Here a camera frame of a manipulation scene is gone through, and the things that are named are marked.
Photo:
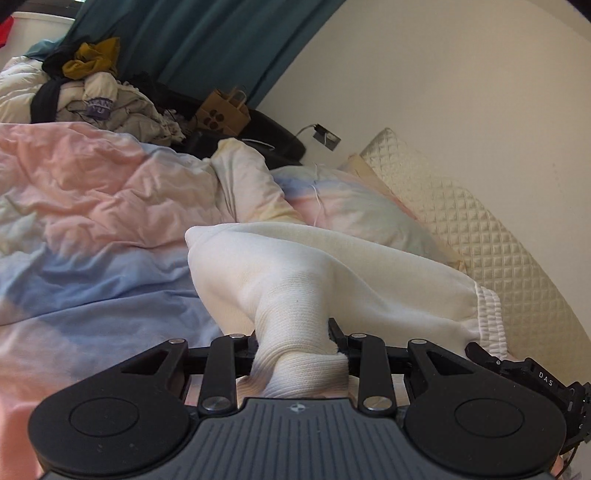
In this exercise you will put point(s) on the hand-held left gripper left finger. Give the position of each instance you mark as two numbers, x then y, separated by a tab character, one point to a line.
247	348

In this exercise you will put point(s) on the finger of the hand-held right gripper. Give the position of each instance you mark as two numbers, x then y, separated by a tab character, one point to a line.
482	355

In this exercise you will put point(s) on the pastel pillow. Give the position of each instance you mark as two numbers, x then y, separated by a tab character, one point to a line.
360	207

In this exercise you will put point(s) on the metal wall socket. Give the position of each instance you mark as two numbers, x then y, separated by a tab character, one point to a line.
328	137

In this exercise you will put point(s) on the white puffy duvet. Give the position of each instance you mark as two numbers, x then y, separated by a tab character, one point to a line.
18	87

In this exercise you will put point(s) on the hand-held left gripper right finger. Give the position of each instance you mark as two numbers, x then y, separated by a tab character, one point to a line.
341	348

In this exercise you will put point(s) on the brown paper bag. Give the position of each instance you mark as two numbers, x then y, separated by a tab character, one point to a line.
221	115

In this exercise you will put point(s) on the teal curtain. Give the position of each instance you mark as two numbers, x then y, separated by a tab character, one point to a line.
207	41

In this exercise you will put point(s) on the black cloth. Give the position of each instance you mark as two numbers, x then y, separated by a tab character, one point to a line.
46	101

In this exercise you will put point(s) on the cream pillow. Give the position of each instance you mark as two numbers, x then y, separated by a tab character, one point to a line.
249	184

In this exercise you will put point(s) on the crumpled pale clothes heap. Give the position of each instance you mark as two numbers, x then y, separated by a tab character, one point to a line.
138	115

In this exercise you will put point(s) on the cream quilted headboard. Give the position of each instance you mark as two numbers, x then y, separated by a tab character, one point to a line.
508	240

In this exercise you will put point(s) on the pastel pink blue blanket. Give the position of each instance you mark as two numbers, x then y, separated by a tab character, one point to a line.
92	230

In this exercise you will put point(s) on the beige pillow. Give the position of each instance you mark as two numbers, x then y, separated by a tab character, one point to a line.
355	166

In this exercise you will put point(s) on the mustard yellow garment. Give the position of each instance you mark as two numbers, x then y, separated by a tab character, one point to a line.
87	64

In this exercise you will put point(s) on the black sofa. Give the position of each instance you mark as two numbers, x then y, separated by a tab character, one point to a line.
277	138

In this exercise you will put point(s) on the teal cloth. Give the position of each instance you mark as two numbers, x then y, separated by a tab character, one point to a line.
41	48

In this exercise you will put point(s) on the white garment with purple print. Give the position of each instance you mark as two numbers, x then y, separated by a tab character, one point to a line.
99	108

